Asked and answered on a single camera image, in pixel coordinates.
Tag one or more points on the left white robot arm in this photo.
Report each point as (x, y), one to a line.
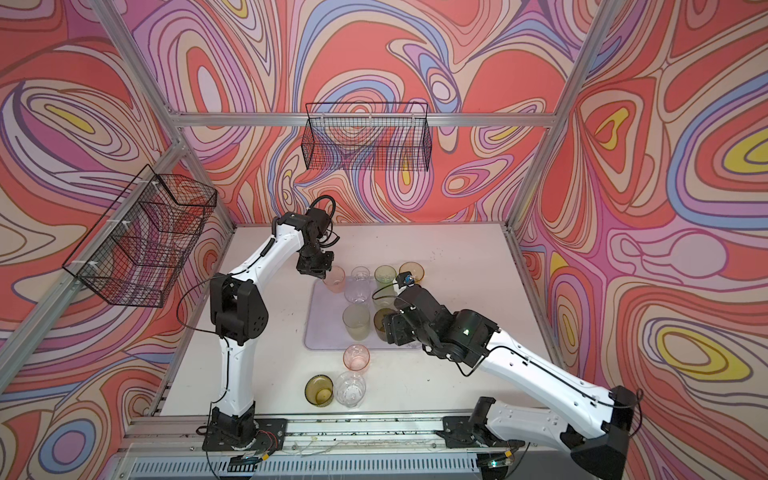
(239, 316)

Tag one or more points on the amber cup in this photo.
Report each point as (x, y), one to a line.
(378, 322)
(319, 390)

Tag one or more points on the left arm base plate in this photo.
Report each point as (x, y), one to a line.
(261, 434)

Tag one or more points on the black wire basket left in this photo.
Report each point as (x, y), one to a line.
(143, 248)

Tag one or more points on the bright green cup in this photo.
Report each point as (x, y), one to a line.
(385, 276)

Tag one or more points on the lilac plastic tray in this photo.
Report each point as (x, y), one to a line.
(325, 329)

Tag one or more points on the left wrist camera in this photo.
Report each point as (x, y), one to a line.
(318, 224)

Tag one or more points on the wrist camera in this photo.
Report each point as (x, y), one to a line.
(318, 224)
(417, 304)

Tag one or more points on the black wire basket back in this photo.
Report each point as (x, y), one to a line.
(367, 136)

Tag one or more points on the peach cup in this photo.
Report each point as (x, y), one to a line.
(335, 280)

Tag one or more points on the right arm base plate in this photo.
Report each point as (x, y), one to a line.
(468, 432)

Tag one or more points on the yellow plastic cup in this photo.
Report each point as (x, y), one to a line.
(416, 270)

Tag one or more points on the pink cup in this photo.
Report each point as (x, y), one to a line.
(356, 358)

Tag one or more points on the black wire basket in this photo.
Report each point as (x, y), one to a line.
(367, 136)
(143, 248)

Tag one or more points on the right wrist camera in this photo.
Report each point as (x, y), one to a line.
(417, 304)

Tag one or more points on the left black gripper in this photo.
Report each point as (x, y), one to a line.
(304, 267)

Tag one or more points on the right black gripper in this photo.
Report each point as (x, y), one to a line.
(395, 329)

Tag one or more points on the small clear cup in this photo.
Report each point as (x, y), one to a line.
(360, 275)

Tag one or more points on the pale green large cup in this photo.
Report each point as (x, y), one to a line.
(356, 319)

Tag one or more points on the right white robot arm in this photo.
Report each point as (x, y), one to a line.
(599, 420)

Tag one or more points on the pale green cup front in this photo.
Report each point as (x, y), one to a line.
(384, 299)

